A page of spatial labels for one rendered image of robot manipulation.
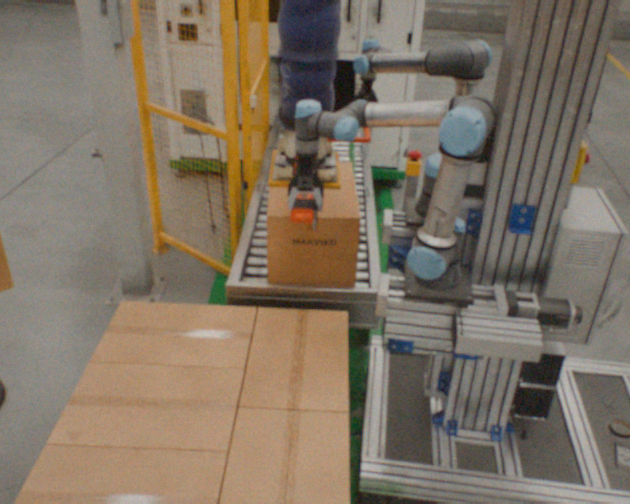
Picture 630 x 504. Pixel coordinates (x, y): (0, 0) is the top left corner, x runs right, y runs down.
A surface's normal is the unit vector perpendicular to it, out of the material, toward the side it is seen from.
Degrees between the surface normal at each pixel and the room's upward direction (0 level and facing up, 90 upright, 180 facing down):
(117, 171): 90
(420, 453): 0
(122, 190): 90
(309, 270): 90
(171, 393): 0
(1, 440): 0
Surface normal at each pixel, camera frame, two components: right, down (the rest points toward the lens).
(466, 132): -0.44, 0.33
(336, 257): 0.03, 0.51
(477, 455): 0.04, -0.86
